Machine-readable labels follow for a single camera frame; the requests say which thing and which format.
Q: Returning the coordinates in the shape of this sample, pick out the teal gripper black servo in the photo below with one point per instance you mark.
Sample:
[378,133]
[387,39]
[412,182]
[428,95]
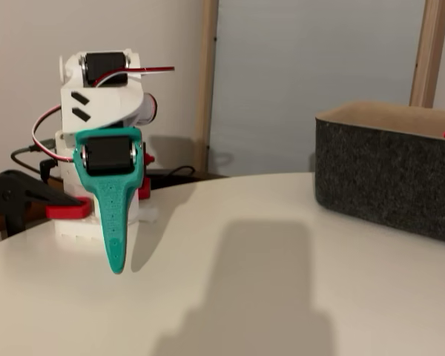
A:
[104,156]

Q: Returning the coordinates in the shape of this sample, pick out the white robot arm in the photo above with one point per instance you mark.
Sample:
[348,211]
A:
[104,107]

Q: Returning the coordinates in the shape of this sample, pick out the dark grey felt bin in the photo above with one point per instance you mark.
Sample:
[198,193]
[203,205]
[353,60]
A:
[374,174]

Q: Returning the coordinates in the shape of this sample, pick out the black clamp red pad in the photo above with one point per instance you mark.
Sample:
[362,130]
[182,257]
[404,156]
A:
[18,193]
[144,191]

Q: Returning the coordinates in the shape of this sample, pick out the black power plug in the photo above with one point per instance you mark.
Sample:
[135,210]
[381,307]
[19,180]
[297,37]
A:
[46,167]

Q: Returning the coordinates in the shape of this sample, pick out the grey board panel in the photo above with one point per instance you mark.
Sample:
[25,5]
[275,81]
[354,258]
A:
[300,74]

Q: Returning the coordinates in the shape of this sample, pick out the wooden shelf post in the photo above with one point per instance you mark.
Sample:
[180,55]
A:
[205,92]
[428,55]

